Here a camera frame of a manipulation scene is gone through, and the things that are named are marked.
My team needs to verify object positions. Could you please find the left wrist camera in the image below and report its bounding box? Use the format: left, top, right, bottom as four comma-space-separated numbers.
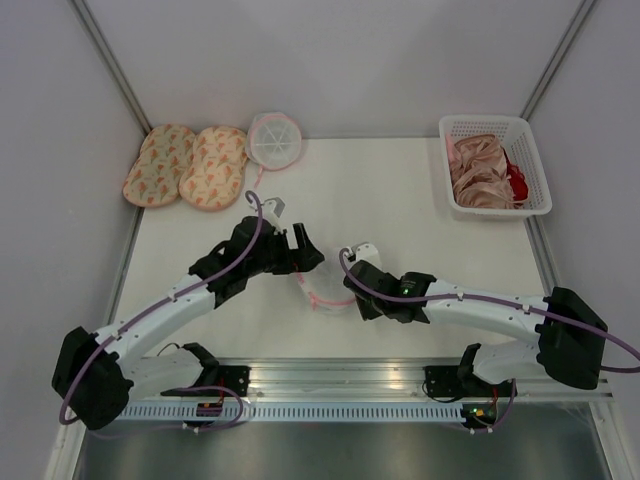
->
261, 197, 286, 224

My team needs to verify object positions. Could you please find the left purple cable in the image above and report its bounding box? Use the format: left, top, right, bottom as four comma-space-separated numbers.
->
58, 189, 266, 440

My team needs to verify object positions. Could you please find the white pink mesh laundry bag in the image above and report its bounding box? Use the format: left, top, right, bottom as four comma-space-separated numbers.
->
296, 247, 356, 315

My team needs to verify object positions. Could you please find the floral peach laundry bag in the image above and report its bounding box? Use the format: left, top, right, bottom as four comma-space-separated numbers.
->
179, 126, 248, 212
122, 124, 196, 208

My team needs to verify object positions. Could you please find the left aluminium frame post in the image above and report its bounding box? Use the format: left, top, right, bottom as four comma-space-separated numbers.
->
68, 0, 152, 134

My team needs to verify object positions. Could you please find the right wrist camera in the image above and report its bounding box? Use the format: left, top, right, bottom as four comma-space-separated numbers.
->
347, 242, 382, 270

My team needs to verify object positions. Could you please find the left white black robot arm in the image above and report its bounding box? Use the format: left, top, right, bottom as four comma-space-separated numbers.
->
52, 216, 325, 431

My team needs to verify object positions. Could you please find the white slotted cable duct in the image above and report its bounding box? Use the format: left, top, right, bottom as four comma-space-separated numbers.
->
117, 400, 464, 423

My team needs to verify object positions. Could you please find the purple cable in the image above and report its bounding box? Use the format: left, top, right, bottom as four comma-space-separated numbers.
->
58, 189, 266, 440
337, 247, 640, 435

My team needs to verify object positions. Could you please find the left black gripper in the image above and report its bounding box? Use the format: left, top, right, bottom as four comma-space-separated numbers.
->
245, 223, 324, 277

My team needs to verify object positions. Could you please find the left floral peach laundry bag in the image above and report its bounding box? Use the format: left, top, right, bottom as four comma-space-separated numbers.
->
122, 124, 196, 208

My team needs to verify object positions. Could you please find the right floral peach laundry bag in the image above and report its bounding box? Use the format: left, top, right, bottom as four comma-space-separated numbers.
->
179, 126, 248, 212

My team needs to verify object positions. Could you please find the right aluminium frame post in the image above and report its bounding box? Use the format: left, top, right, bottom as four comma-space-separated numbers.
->
520, 0, 600, 121

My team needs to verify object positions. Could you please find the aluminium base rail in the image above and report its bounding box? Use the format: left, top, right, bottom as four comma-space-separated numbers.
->
77, 355, 615, 402

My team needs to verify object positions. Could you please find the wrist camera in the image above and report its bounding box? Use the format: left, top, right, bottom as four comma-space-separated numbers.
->
347, 242, 382, 270
261, 197, 286, 224

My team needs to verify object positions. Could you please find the white plastic basket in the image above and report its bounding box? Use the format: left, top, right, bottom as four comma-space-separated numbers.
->
439, 114, 552, 221

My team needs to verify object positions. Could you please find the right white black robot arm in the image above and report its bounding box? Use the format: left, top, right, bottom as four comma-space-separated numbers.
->
343, 260, 608, 395

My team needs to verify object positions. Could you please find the red bra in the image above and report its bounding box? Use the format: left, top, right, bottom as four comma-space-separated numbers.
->
503, 150, 529, 204

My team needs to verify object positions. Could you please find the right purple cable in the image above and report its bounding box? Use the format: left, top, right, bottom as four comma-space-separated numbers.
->
337, 247, 640, 435

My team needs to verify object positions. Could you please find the aluminium frame post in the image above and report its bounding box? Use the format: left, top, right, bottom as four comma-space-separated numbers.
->
520, 0, 600, 121
68, 0, 152, 134

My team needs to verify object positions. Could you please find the pink bras pile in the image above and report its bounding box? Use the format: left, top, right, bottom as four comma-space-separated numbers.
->
445, 134, 516, 210

